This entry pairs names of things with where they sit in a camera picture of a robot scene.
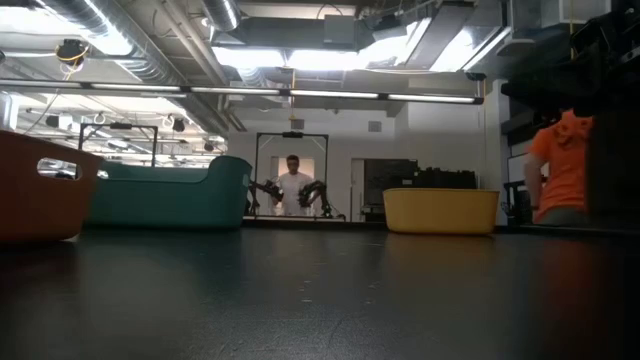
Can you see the round silver air duct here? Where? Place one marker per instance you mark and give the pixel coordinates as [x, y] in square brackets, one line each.
[225, 12]

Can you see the orange plastic bin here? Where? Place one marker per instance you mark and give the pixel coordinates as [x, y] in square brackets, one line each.
[40, 210]

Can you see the long ceiling light bar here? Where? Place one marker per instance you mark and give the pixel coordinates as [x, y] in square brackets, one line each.
[250, 91]

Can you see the black ceiling dome camera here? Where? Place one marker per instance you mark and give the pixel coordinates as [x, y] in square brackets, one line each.
[476, 76]

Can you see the person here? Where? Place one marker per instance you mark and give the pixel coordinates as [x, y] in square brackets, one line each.
[292, 190]
[565, 170]

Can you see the background workstation table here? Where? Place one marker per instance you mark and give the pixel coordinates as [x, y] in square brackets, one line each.
[300, 219]

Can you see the background black robot arm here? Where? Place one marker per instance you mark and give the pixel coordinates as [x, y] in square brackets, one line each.
[267, 189]
[315, 192]

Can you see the teal plastic bin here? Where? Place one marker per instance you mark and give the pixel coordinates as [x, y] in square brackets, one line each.
[175, 200]

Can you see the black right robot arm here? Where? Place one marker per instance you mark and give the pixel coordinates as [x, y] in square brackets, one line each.
[620, 45]

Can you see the yellow plastic bin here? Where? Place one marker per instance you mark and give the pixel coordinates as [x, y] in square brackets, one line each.
[445, 210]

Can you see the grey ceiling unit box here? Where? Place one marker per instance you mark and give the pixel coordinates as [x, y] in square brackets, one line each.
[342, 27]

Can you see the black background cabinet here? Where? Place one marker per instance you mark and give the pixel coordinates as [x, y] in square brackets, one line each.
[390, 180]

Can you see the black background station frame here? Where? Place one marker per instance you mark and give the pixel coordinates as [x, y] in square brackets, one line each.
[120, 125]
[292, 134]

